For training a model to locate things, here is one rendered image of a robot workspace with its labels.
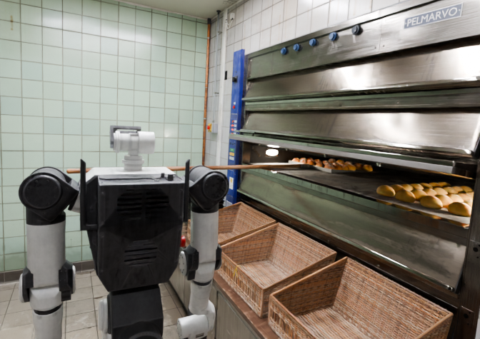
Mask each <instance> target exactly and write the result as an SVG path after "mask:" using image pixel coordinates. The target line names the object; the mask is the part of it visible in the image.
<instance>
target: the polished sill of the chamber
mask: <svg viewBox="0 0 480 339"><path fill-rule="evenodd" d="M249 170H251V171H255V172H257V173H262V174H264V175H267V176H271V177H273V178H277V179H280V180H283V181H286V182H289V183H293V184H296V185H298V186H303V187H305V188H309V189H311V190H314V191H318V192H321V193H325V194H327V195H330V196H334V197H337V198H340V199H344V200H346V201H350V202H352V203H357V204H359V205H362V206H366V207H368V208H373V209H375V210H378V211H381V212H385V213H388V214H391V215H393V216H398V217H400V218H404V219H406V220H409V221H413V222H416V223H420V224H422V225H425V226H429V227H432V228H435V229H439V230H441V231H445V232H447V233H452V234H454V235H457V236H461V237H463V238H467V237H468V232H469V225H468V224H465V223H461V222H458V221H453V220H450V219H448V218H443V217H440V216H435V215H432V214H430V213H425V212H422V211H418V210H414V209H412V208H407V207H404V206H400V205H396V204H394V203H389V202H386V201H382V200H379V199H375V198H371V197H368V196H364V195H361V194H358V193H353V192H351V191H346V190H343V189H340V188H335V187H333V186H328V185H325V184H322V183H317V182H315V181H310V180H307V179H304V178H299V177H297V176H292V175H289V174H286V173H282V172H279V171H274V170H271V169H268V168H255V169H249Z"/></svg>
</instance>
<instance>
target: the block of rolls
mask: <svg viewBox="0 0 480 339"><path fill-rule="evenodd" d="M376 192H377V193H378V194H379V195H382V196H388V197H394V196H395V197H396V199H397V200H399V201H404V202H408V203H413V202H414V201H420V203H421V205H422V206H424V207H427V208H433V209H438V210H439V209H441V208H442V207H444V208H447V209H448V212H450V213H453V214H455V215H458V216H465V217H471V207H472V201H473V196H474V191H473V190H472V189H471V188H470V187H468V186H459V187H458V186H451V185H450V184H449V183H447V182H438V183H434V182H432V183H420V184H418V183H412V184H410V185H409V184H401V185H398V184H395V185H391V186H387V185H382V186H379V187H378V188H377V190H376Z"/></svg>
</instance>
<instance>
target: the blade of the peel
mask: <svg viewBox="0 0 480 339"><path fill-rule="evenodd" d="M289 163H290V164H299V162H296V161H289ZM309 168H312V169H316V170H320V171H326V172H329V173H346V172H363V171H358V170H355V171H345V170H334V169H329V168H322V167H319V166H313V165H309Z"/></svg>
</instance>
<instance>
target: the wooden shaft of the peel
mask: <svg viewBox="0 0 480 339"><path fill-rule="evenodd" d="M207 167H209V168H210V169H212V170H229V169H255V168H300V167H301V165H300V164H274V165H238V166H207ZM166 168H168V169H169V170H171V171H185V166H169V167H166ZM66 172H67V173H68V174H70V173H80V168H69V169H67V170H66Z"/></svg>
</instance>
